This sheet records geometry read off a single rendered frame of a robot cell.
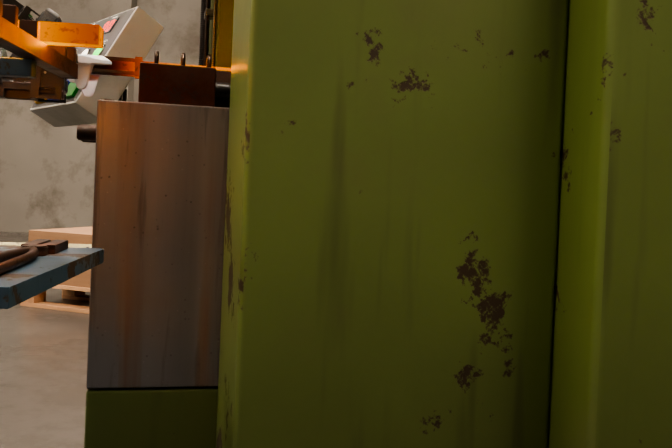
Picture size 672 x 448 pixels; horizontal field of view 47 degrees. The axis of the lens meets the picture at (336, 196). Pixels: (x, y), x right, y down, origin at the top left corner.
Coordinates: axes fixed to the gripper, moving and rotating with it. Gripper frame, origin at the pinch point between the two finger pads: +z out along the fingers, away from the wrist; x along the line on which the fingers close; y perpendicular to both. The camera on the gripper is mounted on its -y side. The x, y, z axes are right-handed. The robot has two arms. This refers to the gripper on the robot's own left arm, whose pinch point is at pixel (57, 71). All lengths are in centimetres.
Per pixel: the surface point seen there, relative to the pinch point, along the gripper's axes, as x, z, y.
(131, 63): -46.3, -0.2, -3.6
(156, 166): -68, 5, -22
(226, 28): -36.8, 15.4, 18.6
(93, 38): -94, -19, -20
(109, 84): -7.0, 9.5, 2.6
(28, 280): -104, -14, -47
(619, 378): -126, 50, -25
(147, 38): -7.0, 11.3, 17.3
